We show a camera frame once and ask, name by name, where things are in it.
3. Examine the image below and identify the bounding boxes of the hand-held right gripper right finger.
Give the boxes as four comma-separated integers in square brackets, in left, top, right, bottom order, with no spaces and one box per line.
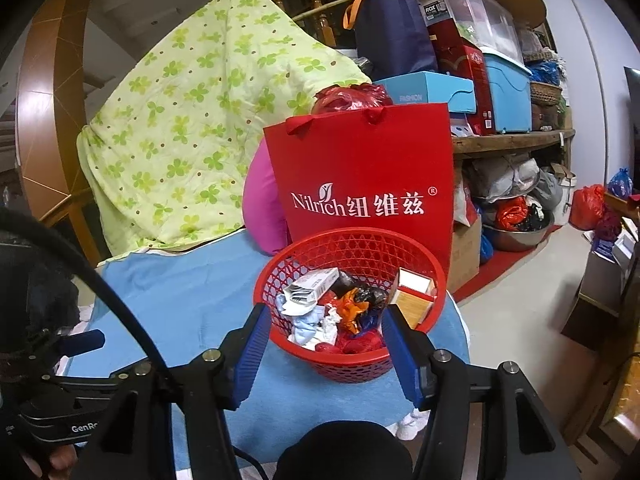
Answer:
[382,304,586,480]

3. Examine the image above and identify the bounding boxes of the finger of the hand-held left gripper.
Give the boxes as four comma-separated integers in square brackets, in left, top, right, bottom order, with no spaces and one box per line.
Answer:
[57,329,107,356]

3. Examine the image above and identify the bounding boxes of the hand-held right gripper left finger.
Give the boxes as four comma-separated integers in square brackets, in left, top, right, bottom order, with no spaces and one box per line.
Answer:
[85,302,273,480]

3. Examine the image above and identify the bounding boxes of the orange and white box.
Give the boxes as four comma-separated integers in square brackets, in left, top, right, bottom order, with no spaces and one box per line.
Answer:
[387,267,437,331]

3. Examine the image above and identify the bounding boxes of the red mesh basket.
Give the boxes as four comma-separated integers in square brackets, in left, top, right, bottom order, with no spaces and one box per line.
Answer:
[253,227,447,385]

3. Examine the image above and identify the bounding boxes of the white paper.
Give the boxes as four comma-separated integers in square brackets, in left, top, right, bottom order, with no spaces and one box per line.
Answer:
[274,292,346,352]

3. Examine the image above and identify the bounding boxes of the black plastic bag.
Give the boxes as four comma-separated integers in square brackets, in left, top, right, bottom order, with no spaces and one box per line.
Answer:
[332,270,388,311]

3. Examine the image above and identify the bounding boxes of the orange plastic wrapper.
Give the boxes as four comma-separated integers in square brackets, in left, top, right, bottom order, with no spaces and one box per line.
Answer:
[336,287,373,333]

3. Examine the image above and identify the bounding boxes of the small white box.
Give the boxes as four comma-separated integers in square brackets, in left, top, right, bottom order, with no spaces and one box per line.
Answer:
[285,267,341,306]

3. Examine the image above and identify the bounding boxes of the person's left hand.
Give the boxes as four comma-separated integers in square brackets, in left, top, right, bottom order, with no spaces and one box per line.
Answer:
[20,445,80,480]

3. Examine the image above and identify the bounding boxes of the black fluffy garment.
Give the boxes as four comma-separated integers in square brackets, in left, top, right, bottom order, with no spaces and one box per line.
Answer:
[0,240,81,361]

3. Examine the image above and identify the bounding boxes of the blue towel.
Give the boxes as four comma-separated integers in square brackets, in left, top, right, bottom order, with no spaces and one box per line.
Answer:
[65,230,471,466]

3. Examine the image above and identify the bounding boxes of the cardboard box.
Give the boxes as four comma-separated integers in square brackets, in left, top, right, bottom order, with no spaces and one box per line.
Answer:
[447,215,483,293]

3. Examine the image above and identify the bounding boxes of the red floor mat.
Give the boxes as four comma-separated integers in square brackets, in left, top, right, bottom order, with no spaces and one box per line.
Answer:
[452,225,563,303]

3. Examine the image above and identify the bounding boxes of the pink pillow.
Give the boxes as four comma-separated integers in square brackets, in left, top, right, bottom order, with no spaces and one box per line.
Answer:
[242,137,293,257]

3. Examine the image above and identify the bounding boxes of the metal basin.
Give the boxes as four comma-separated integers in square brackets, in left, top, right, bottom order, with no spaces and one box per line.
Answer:
[480,207,556,253]

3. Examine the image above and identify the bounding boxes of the red plastic bag in basin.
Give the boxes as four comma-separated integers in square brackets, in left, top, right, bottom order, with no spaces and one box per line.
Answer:
[495,196,530,231]

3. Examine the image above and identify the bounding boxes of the grey plastic bag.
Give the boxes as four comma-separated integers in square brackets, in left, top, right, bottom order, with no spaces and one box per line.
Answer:
[470,155,541,198]

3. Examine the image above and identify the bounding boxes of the white bucket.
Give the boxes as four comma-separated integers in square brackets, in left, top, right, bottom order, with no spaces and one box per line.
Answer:
[552,172,578,226]

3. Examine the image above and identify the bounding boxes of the wooden table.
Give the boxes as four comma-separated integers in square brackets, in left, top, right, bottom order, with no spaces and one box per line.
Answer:
[560,240,640,480]

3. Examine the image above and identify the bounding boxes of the large red plastic bag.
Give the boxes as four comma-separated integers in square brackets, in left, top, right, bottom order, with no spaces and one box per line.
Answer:
[569,184,607,231]

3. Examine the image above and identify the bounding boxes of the wooden shelf board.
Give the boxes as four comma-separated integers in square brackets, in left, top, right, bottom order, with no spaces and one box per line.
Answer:
[452,129,577,156]

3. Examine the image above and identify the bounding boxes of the green clover print quilt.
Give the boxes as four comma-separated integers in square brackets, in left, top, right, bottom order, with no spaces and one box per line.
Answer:
[77,0,373,263]

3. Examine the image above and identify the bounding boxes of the wooden cabinet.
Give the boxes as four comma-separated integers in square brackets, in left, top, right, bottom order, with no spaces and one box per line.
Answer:
[15,0,101,231]

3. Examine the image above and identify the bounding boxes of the red plastic bag in paper bag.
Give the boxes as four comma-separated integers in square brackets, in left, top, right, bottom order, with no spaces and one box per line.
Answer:
[311,84,394,113]

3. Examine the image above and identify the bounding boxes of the blue shoebox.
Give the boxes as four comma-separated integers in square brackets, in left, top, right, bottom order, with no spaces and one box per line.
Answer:
[372,71,477,113]

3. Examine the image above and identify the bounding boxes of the knotted blue plastic bag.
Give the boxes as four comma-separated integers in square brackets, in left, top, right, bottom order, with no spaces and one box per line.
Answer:
[606,167,633,198]

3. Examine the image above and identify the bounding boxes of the blue plastic storage bin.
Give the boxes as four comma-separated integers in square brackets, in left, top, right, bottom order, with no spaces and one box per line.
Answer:
[479,46,533,135]

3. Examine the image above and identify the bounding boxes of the red gift box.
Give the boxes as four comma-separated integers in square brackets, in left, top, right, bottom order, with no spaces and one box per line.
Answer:
[431,20,496,137]

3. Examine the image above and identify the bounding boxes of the wicker basket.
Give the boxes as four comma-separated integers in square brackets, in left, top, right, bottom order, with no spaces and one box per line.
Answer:
[529,80,563,107]

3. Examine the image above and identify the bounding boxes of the black television screen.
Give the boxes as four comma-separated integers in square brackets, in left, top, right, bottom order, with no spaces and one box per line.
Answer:
[624,66,640,186]

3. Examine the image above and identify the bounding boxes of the wooden stair railing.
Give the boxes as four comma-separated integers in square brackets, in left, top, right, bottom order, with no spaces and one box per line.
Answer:
[250,0,386,51]

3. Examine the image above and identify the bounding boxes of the clear plastic storage bin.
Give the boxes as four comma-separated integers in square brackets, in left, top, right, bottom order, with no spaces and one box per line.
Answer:
[416,0,522,61]

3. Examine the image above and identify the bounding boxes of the black cable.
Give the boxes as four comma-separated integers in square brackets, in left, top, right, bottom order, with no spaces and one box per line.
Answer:
[0,207,173,376]

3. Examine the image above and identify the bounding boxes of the navy bag with orange handles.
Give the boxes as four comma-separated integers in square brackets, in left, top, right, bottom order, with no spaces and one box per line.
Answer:
[341,0,440,83]

